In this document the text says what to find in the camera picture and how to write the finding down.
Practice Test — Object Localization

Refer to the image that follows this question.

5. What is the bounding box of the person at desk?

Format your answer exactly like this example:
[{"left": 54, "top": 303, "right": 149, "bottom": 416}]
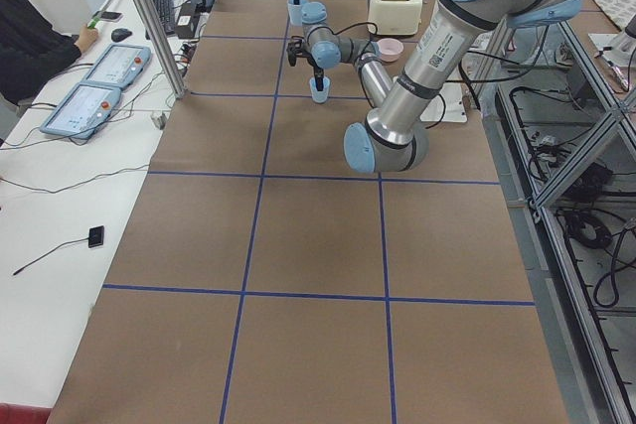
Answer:
[{"left": 1, "top": 0, "right": 98, "bottom": 103}]

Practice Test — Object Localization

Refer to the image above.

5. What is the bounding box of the aluminium frame post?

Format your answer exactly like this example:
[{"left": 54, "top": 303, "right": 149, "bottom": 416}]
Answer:
[{"left": 132, "top": 0, "right": 186, "bottom": 99}]

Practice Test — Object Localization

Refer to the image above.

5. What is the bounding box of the lower teach pendant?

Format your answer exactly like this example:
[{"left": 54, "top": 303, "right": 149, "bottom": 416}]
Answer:
[{"left": 39, "top": 82, "right": 122, "bottom": 140}]

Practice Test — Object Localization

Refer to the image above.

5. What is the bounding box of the pink bowl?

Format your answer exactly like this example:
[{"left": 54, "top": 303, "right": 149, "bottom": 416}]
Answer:
[{"left": 377, "top": 38, "right": 404, "bottom": 63}]

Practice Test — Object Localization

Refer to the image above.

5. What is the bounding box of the black phone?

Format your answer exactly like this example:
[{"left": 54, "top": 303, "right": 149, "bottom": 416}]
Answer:
[{"left": 98, "top": 11, "right": 123, "bottom": 22}]

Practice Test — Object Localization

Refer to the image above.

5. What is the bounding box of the black keyboard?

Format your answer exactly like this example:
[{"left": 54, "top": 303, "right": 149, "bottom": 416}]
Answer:
[{"left": 151, "top": 0, "right": 176, "bottom": 36}]

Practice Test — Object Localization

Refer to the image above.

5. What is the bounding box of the teach pendant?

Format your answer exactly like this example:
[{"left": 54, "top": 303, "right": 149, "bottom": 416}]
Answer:
[
  {"left": 39, "top": 82, "right": 122, "bottom": 140},
  {"left": 82, "top": 43, "right": 151, "bottom": 89}
]

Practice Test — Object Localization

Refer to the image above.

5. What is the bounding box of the small black device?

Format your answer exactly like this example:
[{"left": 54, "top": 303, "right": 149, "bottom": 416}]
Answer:
[{"left": 87, "top": 225, "right": 105, "bottom": 248}]

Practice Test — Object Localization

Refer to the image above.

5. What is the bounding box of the light blue cup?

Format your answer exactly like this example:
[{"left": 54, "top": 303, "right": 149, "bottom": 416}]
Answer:
[
  {"left": 287, "top": 0, "right": 308, "bottom": 27},
  {"left": 309, "top": 76, "right": 331, "bottom": 104}
]

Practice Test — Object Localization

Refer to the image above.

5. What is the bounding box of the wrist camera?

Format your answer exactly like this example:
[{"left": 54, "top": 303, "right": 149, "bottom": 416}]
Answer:
[{"left": 286, "top": 37, "right": 311, "bottom": 67}]

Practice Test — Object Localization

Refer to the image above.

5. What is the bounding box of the upper teach pendant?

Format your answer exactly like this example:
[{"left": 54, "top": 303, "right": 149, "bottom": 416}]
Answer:
[{"left": 82, "top": 43, "right": 151, "bottom": 89}]

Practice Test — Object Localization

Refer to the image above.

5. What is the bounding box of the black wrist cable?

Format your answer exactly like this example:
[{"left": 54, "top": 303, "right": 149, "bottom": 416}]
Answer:
[{"left": 329, "top": 20, "right": 384, "bottom": 68}]

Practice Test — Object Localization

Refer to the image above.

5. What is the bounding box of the black computer mouse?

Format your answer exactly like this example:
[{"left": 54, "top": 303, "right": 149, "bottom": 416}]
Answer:
[{"left": 110, "top": 28, "right": 133, "bottom": 43}]

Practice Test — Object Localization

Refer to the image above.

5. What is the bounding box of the cream toaster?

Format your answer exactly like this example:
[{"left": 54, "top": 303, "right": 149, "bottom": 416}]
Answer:
[{"left": 368, "top": 0, "right": 423, "bottom": 37}]

